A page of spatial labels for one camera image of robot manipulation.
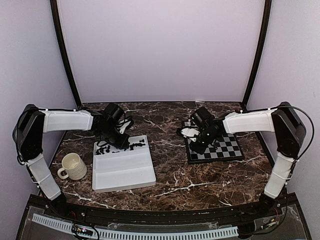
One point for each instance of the black frame post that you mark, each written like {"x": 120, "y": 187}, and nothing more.
{"x": 63, "y": 51}
{"x": 258, "y": 53}

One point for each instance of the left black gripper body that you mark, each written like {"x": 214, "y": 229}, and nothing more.
{"x": 112, "y": 139}

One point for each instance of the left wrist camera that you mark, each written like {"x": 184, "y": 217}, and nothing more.
{"x": 124, "y": 125}

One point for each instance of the black front rail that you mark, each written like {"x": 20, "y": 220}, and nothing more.
{"x": 236, "y": 215}

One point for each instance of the black chess pieces cluster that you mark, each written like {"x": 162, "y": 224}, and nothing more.
{"x": 137, "y": 145}
{"x": 103, "y": 150}

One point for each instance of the white plastic tray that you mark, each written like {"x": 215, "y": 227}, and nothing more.
{"x": 122, "y": 169}

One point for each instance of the black chess pieces right cluster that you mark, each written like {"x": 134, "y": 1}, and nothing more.
{"x": 137, "y": 145}

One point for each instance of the black grey chessboard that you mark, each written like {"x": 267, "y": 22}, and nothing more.
{"x": 221, "y": 146}

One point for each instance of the left black frame post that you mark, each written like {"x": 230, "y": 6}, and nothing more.
{"x": 63, "y": 51}

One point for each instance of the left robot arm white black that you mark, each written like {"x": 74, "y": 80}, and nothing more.
{"x": 35, "y": 123}

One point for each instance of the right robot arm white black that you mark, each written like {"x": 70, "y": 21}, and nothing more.
{"x": 282, "y": 120}

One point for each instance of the right black frame post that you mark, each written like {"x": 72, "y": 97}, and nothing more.
{"x": 258, "y": 53}

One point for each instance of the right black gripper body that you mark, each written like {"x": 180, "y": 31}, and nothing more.
{"x": 201, "y": 148}

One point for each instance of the black chess pieces left cluster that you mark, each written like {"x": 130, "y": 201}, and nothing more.
{"x": 103, "y": 150}

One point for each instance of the white cable duct strip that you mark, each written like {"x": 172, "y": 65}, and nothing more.
{"x": 102, "y": 233}

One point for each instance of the cream ceramic mug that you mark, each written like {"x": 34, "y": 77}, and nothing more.
{"x": 73, "y": 167}

